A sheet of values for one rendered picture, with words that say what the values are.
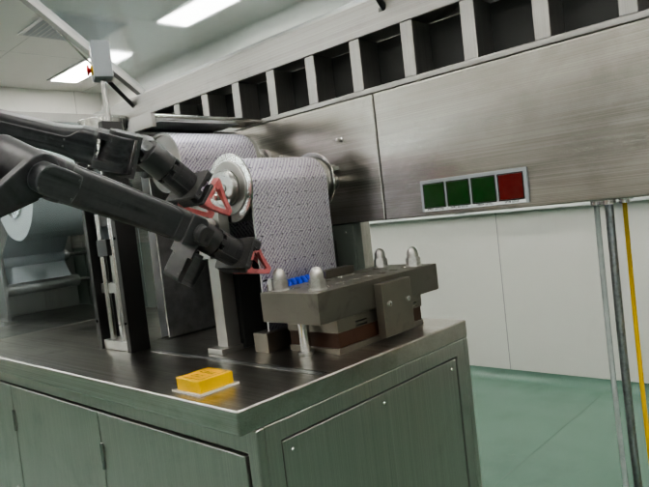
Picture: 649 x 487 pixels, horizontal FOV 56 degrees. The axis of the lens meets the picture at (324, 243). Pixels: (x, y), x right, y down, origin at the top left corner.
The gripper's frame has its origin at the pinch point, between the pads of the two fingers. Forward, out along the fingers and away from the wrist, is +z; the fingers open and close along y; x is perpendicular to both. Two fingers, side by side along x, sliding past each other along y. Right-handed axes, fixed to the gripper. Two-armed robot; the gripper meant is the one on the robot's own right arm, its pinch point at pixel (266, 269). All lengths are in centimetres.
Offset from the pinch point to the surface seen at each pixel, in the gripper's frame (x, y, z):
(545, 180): 26, 49, 21
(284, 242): 7.5, 0.2, 2.6
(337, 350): -14.0, 18.3, 7.9
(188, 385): -27.9, 10.3, -17.0
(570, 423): 11, -26, 232
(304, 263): 5.5, 0.2, 10.0
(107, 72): 48, -57, -27
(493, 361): 49, -97, 276
